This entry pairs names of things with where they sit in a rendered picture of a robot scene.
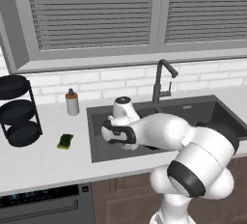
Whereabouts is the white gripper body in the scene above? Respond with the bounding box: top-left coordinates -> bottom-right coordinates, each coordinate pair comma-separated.
119,140 -> 141,152

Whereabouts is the dark grey double sink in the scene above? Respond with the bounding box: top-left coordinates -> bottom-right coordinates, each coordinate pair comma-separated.
86,94 -> 247,164

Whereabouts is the black sink tap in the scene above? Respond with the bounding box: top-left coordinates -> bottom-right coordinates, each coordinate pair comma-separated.
151,58 -> 179,105

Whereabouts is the green yellow sponge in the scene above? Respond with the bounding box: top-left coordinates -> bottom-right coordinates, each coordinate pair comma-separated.
56,133 -> 75,151

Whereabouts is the brown wooden cupboard door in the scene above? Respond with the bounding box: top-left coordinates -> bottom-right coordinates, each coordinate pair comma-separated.
92,171 -> 166,224
189,155 -> 247,224

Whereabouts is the white soap dispenser orange collar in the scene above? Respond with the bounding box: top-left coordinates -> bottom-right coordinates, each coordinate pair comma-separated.
65,88 -> 80,117

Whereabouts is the dark grey dishwasher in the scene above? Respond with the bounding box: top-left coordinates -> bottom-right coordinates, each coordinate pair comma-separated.
0,182 -> 96,224

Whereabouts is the grey window blind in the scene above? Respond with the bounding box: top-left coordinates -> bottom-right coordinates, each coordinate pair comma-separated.
24,0 -> 155,51
164,0 -> 247,45

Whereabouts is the grey window frame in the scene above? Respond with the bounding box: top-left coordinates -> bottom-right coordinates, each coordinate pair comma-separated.
0,0 -> 247,75

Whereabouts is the black wire plate rack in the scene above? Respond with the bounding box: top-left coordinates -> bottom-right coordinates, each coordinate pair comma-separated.
0,78 -> 44,145

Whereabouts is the dark grey dishwasher handle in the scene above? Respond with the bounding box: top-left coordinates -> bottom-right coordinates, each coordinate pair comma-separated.
0,200 -> 80,220

